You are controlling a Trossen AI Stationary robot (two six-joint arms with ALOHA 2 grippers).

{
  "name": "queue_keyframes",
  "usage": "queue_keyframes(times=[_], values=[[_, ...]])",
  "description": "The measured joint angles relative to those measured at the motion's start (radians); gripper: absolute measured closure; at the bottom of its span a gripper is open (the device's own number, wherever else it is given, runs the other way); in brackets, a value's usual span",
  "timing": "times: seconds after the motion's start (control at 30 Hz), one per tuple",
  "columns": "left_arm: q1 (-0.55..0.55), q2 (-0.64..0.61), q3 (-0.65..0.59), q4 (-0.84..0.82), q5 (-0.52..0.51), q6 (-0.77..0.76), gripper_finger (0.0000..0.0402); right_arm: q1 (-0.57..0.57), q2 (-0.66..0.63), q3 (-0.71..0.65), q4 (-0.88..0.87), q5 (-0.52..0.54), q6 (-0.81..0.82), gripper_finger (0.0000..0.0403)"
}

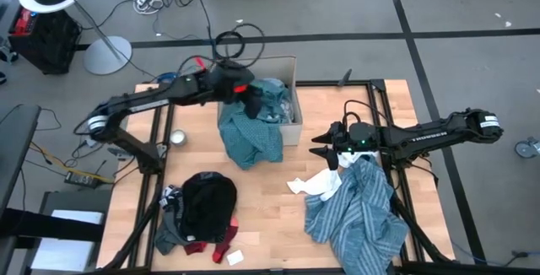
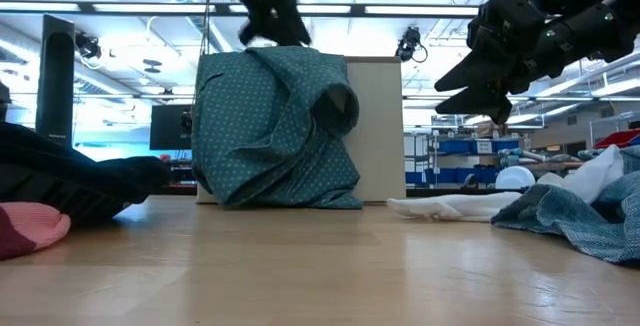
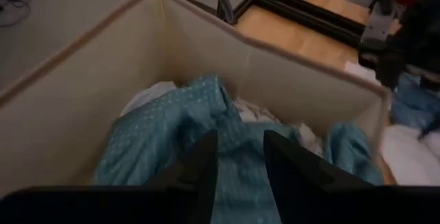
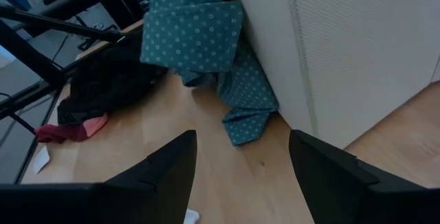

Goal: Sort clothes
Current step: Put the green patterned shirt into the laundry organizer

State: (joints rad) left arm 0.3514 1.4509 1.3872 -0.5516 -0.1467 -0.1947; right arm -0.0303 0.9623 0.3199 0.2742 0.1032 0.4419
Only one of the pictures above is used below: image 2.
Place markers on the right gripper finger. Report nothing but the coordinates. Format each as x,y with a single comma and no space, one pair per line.
485,101
480,71

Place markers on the white sock with printed label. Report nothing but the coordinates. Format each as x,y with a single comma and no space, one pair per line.
450,206

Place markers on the plain white sock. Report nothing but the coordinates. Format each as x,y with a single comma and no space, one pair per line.
595,176

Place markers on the blue striped towel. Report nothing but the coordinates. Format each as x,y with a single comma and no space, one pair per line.
560,216

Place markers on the black fuzzy garment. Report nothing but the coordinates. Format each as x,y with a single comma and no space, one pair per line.
272,11

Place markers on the teal dotted shirt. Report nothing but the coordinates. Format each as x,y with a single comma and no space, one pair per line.
250,131

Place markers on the pink and maroon sock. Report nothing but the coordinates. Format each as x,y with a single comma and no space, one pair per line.
30,226

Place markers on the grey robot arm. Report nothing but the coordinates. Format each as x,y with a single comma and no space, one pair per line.
520,156

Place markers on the blue bins with white label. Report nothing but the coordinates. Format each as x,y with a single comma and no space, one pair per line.
455,146

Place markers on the black overhead-mounted device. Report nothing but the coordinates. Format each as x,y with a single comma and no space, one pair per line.
87,46
410,41

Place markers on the white round chair back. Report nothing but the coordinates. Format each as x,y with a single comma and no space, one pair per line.
550,180
515,178

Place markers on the blue shelf bins row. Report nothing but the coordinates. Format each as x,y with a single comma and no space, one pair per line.
440,176

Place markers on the wooden workbench table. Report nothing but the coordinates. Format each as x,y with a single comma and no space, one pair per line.
555,165

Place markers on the small red storage bin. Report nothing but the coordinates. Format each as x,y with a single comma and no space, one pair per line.
617,139

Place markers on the black monitor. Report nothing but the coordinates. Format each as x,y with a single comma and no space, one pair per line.
167,126

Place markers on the tall black tower unit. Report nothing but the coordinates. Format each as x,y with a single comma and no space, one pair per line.
55,81

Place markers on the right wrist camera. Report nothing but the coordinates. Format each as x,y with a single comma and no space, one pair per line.
505,21

